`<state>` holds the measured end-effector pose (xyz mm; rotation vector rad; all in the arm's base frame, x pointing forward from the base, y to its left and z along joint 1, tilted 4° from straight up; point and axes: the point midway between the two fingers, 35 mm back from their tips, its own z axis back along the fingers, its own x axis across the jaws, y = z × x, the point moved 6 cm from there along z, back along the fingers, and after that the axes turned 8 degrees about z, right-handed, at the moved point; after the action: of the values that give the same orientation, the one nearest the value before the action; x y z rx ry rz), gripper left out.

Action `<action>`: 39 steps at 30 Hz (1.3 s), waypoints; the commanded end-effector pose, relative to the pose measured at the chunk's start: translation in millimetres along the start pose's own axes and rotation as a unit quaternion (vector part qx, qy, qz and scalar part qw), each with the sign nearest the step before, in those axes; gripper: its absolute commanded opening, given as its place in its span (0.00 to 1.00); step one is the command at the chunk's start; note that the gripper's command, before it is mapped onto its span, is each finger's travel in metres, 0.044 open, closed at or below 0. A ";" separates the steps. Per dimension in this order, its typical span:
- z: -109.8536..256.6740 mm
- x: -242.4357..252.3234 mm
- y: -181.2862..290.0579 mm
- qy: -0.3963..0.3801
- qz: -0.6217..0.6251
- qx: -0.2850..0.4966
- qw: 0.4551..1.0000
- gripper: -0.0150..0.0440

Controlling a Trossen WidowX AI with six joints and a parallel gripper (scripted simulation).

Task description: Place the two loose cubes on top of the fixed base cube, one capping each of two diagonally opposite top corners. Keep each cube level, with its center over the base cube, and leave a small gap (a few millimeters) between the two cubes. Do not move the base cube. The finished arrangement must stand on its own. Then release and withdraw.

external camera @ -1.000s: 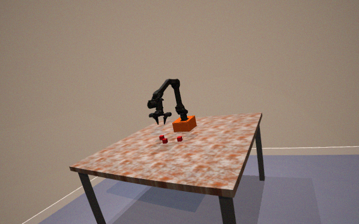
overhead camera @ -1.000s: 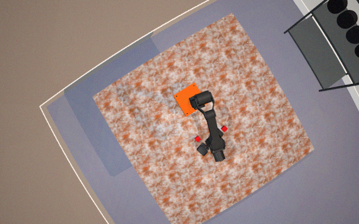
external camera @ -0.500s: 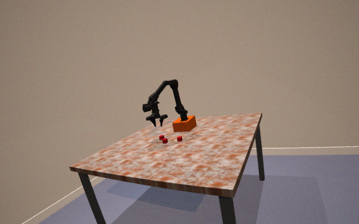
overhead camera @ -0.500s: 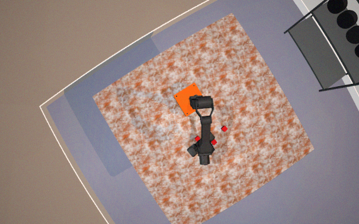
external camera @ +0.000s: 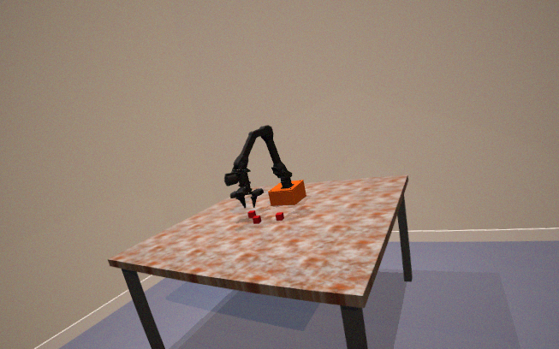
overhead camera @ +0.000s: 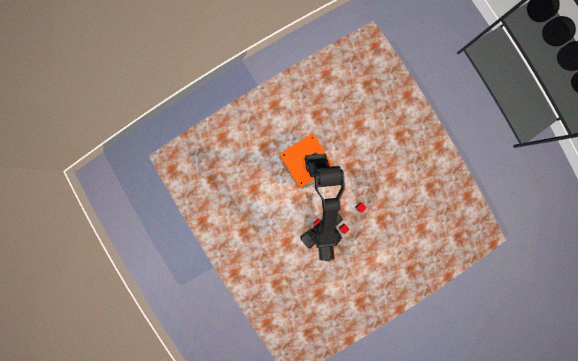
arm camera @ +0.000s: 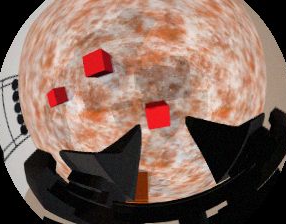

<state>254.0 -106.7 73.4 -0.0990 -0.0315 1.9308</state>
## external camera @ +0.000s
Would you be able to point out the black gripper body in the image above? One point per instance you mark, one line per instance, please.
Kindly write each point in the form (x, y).
(256, 192)

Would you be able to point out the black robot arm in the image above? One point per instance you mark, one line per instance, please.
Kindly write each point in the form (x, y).
(240, 163)

